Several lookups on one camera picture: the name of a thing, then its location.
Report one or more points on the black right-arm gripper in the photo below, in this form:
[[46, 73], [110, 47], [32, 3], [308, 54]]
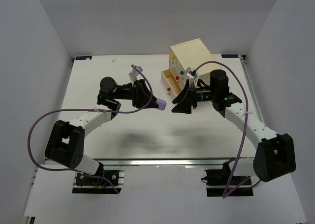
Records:
[[192, 97]]

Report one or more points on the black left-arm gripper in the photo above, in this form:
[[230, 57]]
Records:
[[135, 93]]

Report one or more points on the purple square lego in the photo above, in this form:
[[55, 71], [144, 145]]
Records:
[[161, 104]]

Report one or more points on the cream plastic drawer cabinet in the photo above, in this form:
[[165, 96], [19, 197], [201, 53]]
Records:
[[192, 54]]

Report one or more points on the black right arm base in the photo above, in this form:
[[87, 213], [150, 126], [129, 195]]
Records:
[[216, 180]]

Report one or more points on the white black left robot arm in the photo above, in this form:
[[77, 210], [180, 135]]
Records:
[[66, 143]]

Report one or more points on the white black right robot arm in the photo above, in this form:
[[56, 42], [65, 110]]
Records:
[[274, 157]]

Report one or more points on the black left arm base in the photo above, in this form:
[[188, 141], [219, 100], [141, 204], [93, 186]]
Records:
[[111, 185]]

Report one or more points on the black table label right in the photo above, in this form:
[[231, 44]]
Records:
[[229, 56]]

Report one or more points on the black table label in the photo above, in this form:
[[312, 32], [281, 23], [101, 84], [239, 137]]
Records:
[[83, 58], [229, 56]]

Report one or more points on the black table label left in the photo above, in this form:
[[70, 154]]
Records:
[[83, 58]]

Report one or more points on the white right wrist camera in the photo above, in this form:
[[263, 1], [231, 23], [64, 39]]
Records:
[[193, 76]]

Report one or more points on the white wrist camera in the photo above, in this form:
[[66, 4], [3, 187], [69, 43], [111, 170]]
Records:
[[193, 76], [136, 70]]

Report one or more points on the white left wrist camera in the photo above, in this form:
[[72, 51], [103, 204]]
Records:
[[136, 70]]

